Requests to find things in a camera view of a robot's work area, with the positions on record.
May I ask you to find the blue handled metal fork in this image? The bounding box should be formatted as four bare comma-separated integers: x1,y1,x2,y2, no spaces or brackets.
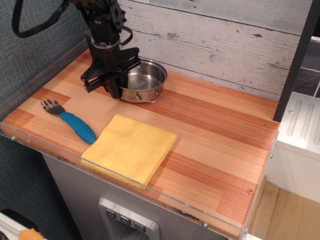
40,97,97,145

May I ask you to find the black braided cable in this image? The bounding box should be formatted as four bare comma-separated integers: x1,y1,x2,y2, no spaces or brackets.
11,0,72,39

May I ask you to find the white toy sink unit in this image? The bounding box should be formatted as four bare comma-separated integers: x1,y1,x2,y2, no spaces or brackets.
263,36,320,204

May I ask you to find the clear acrylic edge guard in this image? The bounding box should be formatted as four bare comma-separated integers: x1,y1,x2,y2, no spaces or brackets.
1,117,279,240

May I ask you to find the grey toy fridge cabinet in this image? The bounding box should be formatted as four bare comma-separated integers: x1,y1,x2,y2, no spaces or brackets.
43,154,226,240

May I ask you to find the black and orange object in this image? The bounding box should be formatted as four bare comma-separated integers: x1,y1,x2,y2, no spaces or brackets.
0,209,46,240

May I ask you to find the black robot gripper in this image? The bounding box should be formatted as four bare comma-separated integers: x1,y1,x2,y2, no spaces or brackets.
81,38,141,99

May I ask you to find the stainless steel pot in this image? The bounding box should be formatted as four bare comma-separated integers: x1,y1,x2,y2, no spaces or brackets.
121,59,168,103

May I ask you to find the yellow folded cloth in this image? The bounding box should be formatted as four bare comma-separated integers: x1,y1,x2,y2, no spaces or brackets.
79,114,177,190

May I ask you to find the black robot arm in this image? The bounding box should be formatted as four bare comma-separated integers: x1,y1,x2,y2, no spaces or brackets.
71,0,141,99

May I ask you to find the silver ice dispenser panel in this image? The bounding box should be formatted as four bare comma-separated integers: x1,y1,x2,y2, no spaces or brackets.
98,197,160,240

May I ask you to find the dark right shelf post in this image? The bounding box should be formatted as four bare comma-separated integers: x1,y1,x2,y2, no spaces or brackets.
273,0,320,123

